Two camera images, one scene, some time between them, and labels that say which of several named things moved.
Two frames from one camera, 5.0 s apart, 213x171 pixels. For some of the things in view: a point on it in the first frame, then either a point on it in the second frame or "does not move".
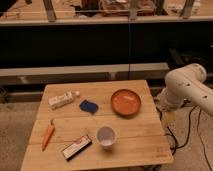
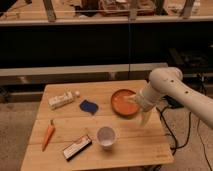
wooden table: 97,126 does not move
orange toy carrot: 49,133 does not move
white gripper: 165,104 → 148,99
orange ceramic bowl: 125,103 does not move
